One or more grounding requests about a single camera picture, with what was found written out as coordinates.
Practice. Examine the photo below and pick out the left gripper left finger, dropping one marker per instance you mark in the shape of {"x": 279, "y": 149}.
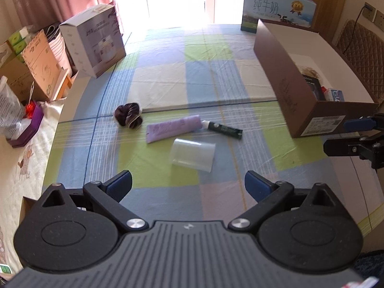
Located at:
{"x": 105, "y": 198}

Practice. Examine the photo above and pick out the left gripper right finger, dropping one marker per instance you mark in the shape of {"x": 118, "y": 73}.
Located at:
{"x": 271, "y": 199}

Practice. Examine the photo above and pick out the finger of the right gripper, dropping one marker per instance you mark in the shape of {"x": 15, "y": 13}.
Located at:
{"x": 345, "y": 146}
{"x": 364, "y": 124}

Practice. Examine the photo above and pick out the black Flyco shaver box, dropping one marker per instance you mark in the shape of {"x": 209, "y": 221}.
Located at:
{"x": 315, "y": 87}

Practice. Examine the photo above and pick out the green ointment tube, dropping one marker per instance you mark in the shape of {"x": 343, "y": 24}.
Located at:
{"x": 222, "y": 129}

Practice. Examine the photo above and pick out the purple cream tube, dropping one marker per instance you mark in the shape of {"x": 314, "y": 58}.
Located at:
{"x": 172, "y": 128}

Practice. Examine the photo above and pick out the clear plastic cup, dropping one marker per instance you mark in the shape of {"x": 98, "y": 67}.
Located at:
{"x": 191, "y": 154}

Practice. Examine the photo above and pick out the dark purple scrunchie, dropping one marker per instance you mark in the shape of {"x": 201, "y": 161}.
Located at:
{"x": 129, "y": 115}

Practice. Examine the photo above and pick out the cotton swab bag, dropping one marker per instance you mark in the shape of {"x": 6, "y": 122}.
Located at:
{"x": 310, "y": 72}

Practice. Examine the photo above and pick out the brown cardboard storage box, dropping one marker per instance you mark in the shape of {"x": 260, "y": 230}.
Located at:
{"x": 281, "y": 49}

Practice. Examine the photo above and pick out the quilted brown chair cushion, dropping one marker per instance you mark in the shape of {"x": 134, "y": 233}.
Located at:
{"x": 364, "y": 50}

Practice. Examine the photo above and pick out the small floor cardboard box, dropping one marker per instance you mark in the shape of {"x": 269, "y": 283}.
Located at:
{"x": 26, "y": 205}

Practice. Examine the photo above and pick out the purple tray box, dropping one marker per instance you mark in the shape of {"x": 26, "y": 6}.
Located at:
{"x": 29, "y": 131}

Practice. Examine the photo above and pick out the checked tablecloth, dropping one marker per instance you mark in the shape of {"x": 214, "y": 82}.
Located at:
{"x": 189, "y": 111}

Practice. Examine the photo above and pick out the clear plastic bag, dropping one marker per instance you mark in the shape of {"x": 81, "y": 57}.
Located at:
{"x": 12, "y": 111}

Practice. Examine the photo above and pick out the brown cardboard carton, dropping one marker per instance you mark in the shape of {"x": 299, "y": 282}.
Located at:
{"x": 39, "y": 76}

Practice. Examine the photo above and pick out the blue milk carton box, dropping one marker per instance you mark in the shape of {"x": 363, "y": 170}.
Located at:
{"x": 291, "y": 12}

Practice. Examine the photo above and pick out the white humidifier box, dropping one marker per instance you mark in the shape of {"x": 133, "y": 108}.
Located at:
{"x": 93, "y": 39}

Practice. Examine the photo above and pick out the wall power socket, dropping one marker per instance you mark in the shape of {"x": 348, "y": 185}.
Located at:
{"x": 374, "y": 16}

